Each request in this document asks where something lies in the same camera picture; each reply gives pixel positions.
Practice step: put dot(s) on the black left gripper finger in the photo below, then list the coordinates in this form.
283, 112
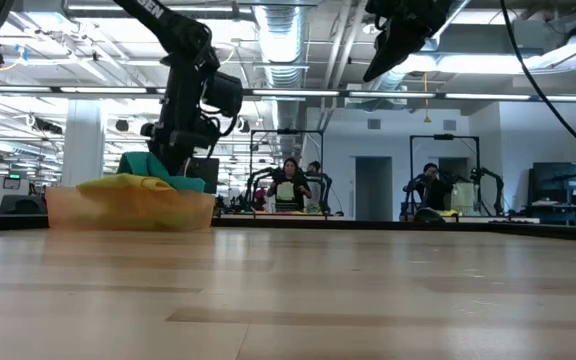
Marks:
173, 160

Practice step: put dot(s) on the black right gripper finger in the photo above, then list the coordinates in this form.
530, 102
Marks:
398, 45

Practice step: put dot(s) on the teal microfiber towel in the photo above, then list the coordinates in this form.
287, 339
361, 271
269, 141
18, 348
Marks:
138, 165

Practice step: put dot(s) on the golden yellow microfiber towel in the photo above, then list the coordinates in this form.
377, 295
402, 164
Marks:
118, 181

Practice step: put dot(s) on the black background robot arm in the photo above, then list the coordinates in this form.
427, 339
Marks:
493, 185
255, 182
325, 192
410, 197

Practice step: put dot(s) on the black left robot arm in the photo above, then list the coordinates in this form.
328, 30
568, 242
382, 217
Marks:
168, 25

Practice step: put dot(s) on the black computer monitor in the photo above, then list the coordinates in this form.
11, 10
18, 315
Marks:
208, 172
555, 180

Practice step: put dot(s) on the orange translucent plastic bin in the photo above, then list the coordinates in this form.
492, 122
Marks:
128, 212

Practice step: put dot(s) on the bright ceiling light panel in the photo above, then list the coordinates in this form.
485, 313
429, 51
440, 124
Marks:
468, 63

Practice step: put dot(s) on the white building pillar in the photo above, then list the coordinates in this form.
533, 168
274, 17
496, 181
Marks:
83, 150

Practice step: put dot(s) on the long ceiling strip light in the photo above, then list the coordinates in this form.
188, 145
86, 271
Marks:
293, 92

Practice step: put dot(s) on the person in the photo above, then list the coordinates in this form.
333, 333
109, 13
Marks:
288, 175
430, 187
314, 167

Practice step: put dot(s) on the dark doorway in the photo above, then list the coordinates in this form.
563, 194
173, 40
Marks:
373, 187

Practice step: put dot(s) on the green exit sign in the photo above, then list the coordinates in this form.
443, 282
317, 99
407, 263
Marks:
14, 176

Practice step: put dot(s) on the clear plastic bag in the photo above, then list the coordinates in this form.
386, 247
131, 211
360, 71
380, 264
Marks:
463, 197

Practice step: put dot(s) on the black dome-shaped object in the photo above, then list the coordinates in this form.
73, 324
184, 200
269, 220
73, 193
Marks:
428, 216

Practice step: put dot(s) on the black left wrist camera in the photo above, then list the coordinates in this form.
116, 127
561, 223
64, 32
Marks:
223, 95

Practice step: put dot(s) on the grey wall vent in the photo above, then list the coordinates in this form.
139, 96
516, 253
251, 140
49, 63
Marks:
449, 124
374, 124

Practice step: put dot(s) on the black station frame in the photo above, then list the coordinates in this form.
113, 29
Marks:
443, 136
288, 131

